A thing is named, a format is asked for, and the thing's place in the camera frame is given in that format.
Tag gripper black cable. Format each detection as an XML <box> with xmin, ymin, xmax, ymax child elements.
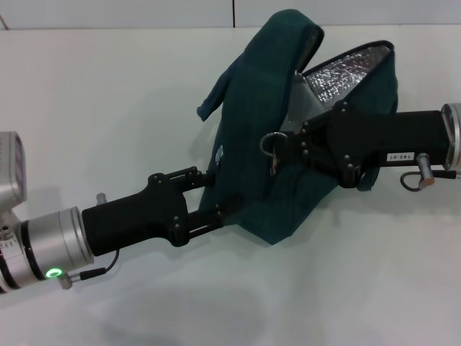
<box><xmin>400</xmin><ymin>153</ymin><xmax>461</xmax><ymax>190</ymax></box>
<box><xmin>59</xmin><ymin>248</ymin><xmax>122</xmax><ymax>289</ymax></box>

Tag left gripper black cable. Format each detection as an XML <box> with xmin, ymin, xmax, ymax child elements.
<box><xmin>59</xmin><ymin>248</ymin><xmax>122</xmax><ymax>289</ymax></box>

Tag metal zipper pull ring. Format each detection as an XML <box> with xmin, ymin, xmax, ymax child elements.
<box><xmin>259</xmin><ymin>131</ymin><xmax>288</xmax><ymax>177</ymax></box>

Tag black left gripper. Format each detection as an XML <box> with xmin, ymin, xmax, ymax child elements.
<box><xmin>81</xmin><ymin>165</ymin><xmax>248</xmax><ymax>257</ymax></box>

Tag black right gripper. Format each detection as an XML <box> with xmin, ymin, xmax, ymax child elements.
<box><xmin>286</xmin><ymin>100</ymin><xmax>455</xmax><ymax>188</ymax></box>

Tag dark teal insulated bag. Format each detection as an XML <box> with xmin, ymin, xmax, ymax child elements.
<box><xmin>196</xmin><ymin>9</ymin><xmax>400</xmax><ymax>247</ymax></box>

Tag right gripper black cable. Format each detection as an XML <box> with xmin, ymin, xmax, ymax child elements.
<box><xmin>400</xmin><ymin>153</ymin><xmax>461</xmax><ymax>190</ymax></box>

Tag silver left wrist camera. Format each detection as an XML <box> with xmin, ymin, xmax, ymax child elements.
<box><xmin>0</xmin><ymin>131</ymin><xmax>29</xmax><ymax>249</ymax></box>

